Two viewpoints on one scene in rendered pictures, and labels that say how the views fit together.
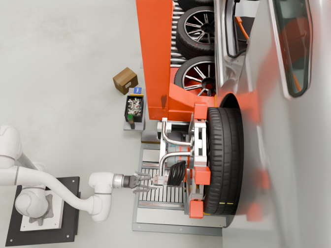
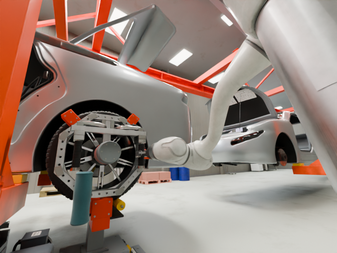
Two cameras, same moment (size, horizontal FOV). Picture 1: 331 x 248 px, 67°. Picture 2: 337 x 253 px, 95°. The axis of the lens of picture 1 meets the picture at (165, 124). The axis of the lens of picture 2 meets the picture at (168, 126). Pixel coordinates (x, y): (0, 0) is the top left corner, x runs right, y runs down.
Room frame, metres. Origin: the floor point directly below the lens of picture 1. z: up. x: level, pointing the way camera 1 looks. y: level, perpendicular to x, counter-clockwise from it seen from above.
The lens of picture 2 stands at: (0.76, 0.94, 0.76)
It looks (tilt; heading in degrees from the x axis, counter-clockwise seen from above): 14 degrees up; 236
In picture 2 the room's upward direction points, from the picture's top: 2 degrees counter-clockwise
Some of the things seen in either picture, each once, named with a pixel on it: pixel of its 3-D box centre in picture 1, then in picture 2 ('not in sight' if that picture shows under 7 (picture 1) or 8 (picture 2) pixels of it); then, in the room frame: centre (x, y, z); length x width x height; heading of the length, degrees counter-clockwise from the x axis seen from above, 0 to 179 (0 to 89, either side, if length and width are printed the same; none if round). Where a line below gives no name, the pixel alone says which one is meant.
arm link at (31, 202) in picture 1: (30, 202); not in sight; (0.29, 0.96, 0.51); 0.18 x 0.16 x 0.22; 6
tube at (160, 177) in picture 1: (176, 163); (125, 125); (0.43, -0.06, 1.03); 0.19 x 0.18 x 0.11; 87
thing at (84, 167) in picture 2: not in sight; (99, 156); (0.51, -0.46, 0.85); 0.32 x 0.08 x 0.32; 177
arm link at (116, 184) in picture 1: (119, 181); (158, 151); (0.38, 0.28, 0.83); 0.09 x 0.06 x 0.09; 177
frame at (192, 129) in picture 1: (194, 158); (105, 153); (0.53, -0.19, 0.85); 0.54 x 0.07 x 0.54; 177
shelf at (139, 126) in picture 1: (136, 108); not in sight; (1.13, 0.27, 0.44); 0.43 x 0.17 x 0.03; 177
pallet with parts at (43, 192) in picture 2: not in sight; (68, 185); (0.52, -5.24, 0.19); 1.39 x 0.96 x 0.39; 4
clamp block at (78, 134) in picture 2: (164, 127); (78, 135); (0.70, 0.01, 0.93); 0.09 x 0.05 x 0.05; 87
